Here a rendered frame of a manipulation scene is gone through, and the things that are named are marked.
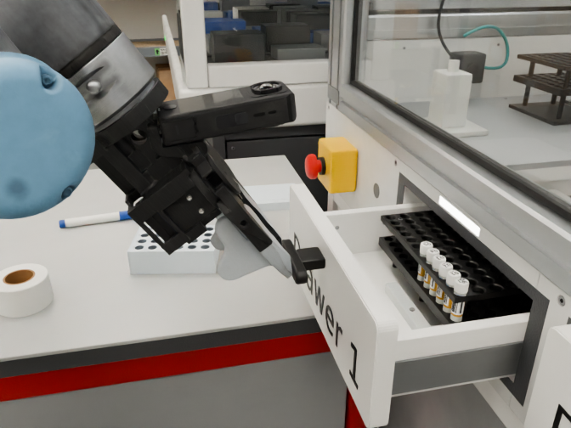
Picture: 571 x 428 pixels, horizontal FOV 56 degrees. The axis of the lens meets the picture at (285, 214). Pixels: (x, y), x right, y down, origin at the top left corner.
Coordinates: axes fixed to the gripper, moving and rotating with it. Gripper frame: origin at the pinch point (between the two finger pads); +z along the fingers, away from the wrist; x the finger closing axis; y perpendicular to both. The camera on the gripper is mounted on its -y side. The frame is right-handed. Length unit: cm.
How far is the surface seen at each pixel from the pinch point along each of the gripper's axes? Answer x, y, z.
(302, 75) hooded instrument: -80, -19, 12
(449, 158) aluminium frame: -2.9, -19.1, 4.5
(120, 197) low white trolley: -55, 25, 1
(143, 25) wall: -416, 30, 6
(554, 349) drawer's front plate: 18.1, -13.4, 9.9
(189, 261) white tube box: -23.7, 14.8, 6.2
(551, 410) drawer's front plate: 19.3, -10.6, 13.8
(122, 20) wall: -415, 40, -6
